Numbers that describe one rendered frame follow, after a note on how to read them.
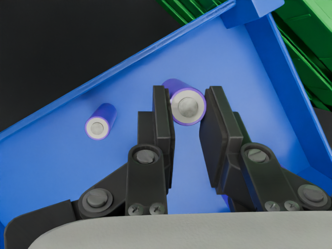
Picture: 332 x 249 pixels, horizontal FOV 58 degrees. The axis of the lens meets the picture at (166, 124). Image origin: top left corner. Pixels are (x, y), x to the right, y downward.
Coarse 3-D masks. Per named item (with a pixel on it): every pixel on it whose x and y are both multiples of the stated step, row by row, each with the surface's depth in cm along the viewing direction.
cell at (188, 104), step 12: (168, 84) 17; (180, 84) 15; (180, 96) 14; (192, 96) 14; (204, 96) 14; (180, 108) 14; (192, 108) 14; (204, 108) 14; (180, 120) 14; (192, 120) 14
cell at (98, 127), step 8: (104, 104) 27; (96, 112) 23; (104, 112) 23; (112, 112) 25; (88, 120) 21; (96, 120) 21; (104, 120) 21; (112, 120) 23; (88, 128) 21; (96, 128) 21; (104, 128) 22; (88, 136) 22; (96, 136) 22; (104, 136) 22
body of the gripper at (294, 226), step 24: (120, 216) 8; (144, 216) 8; (168, 216) 8; (192, 216) 8; (216, 216) 8; (240, 216) 8; (264, 216) 8; (288, 216) 8; (312, 216) 8; (48, 240) 7; (72, 240) 7; (96, 240) 7; (120, 240) 7; (144, 240) 7; (168, 240) 7; (192, 240) 7; (216, 240) 7; (240, 240) 7; (264, 240) 7; (288, 240) 7; (312, 240) 7
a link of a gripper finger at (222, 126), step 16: (208, 96) 13; (224, 96) 13; (208, 112) 13; (224, 112) 12; (208, 128) 13; (224, 128) 11; (240, 128) 13; (208, 144) 13; (224, 144) 11; (240, 144) 11; (208, 160) 13; (224, 160) 12; (208, 176) 13; (224, 176) 12; (240, 176) 11; (288, 176) 11; (224, 192) 12; (240, 192) 11; (304, 192) 10; (320, 192) 10; (304, 208) 10; (320, 208) 9
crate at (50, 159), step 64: (256, 0) 19; (128, 64) 22; (192, 64) 27; (256, 64) 28; (64, 128) 28; (128, 128) 28; (192, 128) 29; (256, 128) 29; (320, 128) 24; (0, 192) 28; (64, 192) 29; (192, 192) 30
